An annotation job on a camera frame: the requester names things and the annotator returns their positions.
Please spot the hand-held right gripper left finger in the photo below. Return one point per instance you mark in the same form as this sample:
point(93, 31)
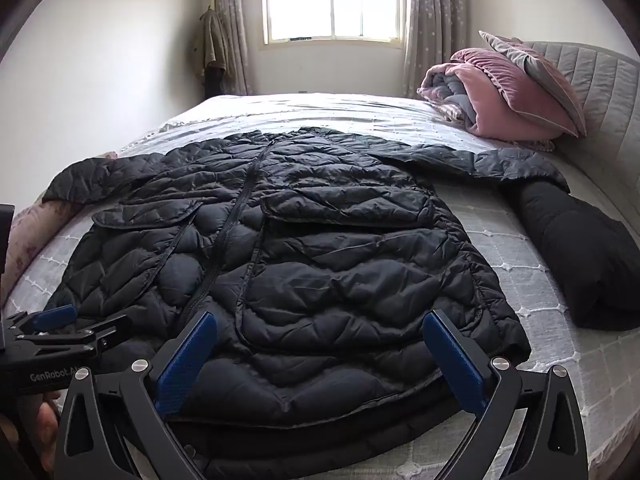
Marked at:
point(184, 362)

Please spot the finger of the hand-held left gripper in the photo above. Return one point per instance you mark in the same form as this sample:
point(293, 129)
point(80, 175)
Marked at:
point(100, 334)
point(55, 317)

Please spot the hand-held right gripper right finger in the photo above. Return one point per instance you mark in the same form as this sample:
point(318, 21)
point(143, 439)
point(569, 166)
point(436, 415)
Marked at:
point(457, 362)

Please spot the black quilted puffer jacket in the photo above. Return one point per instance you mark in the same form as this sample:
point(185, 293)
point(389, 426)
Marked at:
point(325, 260)

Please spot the hanging dark clothes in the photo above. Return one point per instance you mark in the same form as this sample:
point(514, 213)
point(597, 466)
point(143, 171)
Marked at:
point(211, 45)

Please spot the person's left hand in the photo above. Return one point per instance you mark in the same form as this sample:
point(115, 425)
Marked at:
point(45, 425)

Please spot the floral pink pillow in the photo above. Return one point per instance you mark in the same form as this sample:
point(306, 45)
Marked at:
point(35, 230)

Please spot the grey checked bedspread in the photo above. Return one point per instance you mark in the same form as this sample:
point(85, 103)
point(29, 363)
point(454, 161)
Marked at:
point(530, 280)

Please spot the black rolled cloth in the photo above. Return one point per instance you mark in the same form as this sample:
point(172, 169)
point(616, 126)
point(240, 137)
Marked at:
point(575, 255)

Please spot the pink folded quilt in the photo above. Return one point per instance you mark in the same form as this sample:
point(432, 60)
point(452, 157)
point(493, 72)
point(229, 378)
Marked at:
point(470, 95)

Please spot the pink and grey pillow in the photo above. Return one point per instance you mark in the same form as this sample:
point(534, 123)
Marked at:
point(540, 80)

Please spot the grey padded headboard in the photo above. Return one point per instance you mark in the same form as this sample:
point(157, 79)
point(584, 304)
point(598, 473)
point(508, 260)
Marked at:
point(605, 95)

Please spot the grey patterned curtain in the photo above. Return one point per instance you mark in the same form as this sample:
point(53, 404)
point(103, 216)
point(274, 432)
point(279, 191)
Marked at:
point(435, 20)
point(232, 25)

